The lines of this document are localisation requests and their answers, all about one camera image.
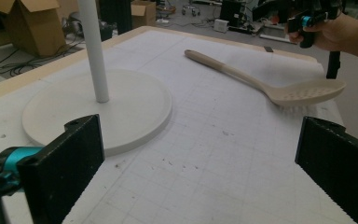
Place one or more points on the large cardboard box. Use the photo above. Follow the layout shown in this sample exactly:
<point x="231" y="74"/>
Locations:
<point x="28" y="25"/>

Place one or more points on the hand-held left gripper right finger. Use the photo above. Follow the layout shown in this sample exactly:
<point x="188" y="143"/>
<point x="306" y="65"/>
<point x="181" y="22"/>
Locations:
<point x="341" y="161"/>

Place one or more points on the white grid mat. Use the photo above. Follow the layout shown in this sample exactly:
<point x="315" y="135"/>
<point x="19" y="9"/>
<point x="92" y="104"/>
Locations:
<point x="180" y="140"/>

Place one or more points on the beige slotted spoon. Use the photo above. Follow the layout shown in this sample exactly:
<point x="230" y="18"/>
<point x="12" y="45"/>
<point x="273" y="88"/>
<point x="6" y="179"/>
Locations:
<point x="295" y="91"/>

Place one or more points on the small cardboard box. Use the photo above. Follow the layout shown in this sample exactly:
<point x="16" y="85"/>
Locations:
<point x="143" y="13"/>

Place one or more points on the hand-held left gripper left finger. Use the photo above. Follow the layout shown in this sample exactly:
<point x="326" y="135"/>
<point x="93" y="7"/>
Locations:
<point x="59" y="168"/>

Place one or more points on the white stand with round base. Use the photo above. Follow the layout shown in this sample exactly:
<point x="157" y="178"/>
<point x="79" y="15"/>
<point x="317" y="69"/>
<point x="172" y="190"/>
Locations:
<point x="99" y="102"/>

